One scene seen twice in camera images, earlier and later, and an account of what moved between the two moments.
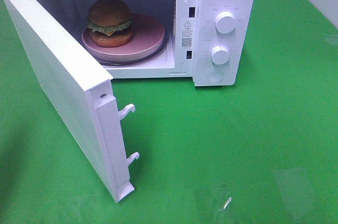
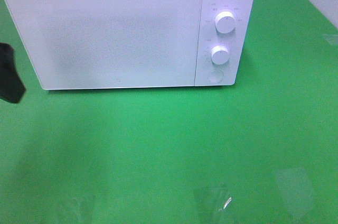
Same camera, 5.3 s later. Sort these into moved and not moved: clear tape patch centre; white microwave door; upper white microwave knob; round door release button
Moved: white microwave door
Not moved: upper white microwave knob; round door release button; clear tape patch centre
